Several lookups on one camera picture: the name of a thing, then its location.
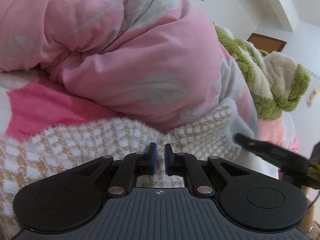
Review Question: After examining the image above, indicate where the brown wooden door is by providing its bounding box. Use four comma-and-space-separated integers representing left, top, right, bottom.
247, 32, 287, 54

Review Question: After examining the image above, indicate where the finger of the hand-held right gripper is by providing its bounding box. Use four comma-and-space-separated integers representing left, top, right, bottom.
235, 133, 314, 172

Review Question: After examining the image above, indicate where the pink grey leaf-print quilt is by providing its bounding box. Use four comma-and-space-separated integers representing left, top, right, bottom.
0, 0, 299, 153

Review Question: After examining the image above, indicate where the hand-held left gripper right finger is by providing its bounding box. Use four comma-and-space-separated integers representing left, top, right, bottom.
164, 143, 253, 197

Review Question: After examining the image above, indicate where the black cable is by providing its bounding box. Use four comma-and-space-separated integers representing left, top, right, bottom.
307, 191, 320, 212

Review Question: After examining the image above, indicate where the green white fleece garment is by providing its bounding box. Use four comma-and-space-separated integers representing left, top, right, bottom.
214, 26, 312, 121

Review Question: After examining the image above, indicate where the beige wall hook rack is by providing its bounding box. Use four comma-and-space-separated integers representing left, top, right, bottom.
306, 70, 320, 107

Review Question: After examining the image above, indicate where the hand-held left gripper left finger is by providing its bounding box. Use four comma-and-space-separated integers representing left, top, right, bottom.
70, 142, 157, 197

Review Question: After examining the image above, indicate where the beige white houndstooth coat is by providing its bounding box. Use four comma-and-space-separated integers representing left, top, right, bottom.
0, 104, 280, 230

